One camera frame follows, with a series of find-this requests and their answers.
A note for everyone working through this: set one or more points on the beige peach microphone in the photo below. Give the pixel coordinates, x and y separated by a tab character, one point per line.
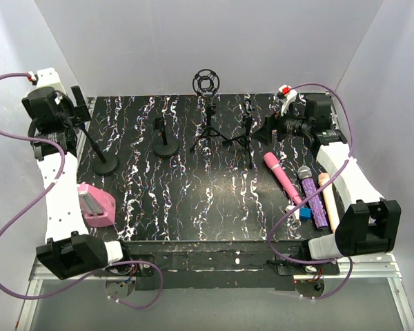
329	200

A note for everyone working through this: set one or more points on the white and blue block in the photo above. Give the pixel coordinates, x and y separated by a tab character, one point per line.
302	214

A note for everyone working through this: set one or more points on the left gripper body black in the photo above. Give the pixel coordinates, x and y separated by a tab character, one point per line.
81	114

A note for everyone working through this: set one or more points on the black tripod stand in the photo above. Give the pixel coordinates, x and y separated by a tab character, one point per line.
206	83
245	139

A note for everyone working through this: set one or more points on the pink tall microphone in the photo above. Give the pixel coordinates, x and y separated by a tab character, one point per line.
273	164

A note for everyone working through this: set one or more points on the black stand left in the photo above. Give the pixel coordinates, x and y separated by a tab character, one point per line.
105	163

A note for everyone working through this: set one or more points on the purple glitter microphone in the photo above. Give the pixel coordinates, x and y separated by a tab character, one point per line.
305	176

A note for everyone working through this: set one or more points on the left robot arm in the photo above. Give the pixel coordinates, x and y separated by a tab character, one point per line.
69	249

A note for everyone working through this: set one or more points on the black round-base desk stand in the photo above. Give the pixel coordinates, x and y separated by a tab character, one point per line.
162	145

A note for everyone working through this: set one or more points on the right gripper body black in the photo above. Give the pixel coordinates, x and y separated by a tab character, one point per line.
281	125

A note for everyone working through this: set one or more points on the pink plastic block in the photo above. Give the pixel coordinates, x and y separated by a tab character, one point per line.
97	206

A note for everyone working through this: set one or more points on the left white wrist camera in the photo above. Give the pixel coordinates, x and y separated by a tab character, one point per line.
48	77

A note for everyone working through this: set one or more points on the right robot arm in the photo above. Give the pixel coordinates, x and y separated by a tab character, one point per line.
370	222

